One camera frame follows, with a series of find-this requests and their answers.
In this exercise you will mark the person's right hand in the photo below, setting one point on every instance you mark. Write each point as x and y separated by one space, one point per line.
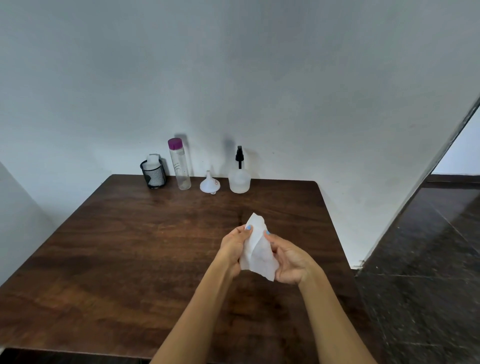
294 264

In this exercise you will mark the person's left hand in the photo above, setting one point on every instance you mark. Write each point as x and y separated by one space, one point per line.
230 247

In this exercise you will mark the white tissue wipe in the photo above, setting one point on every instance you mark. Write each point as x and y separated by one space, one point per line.
258 255

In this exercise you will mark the white plastic funnel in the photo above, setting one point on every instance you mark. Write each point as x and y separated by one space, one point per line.
209 185

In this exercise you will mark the white spray bottle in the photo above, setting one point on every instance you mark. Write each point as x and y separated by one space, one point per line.
240 182

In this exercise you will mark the clear water bottle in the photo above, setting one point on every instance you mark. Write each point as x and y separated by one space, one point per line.
180 170

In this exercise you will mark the black spray trigger with tube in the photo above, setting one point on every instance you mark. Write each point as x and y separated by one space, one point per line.
239 155

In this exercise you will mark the purple bottle cap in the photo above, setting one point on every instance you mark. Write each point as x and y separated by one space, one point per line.
174 143

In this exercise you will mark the person's left forearm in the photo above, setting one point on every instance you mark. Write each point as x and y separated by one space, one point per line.
195 318

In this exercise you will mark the person's right forearm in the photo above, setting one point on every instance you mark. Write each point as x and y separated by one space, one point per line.
333 322

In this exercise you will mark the dark wooden table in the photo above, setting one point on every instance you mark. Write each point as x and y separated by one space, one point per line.
131 243

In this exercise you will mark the black mesh holder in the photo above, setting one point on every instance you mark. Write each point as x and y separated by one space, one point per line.
155 179

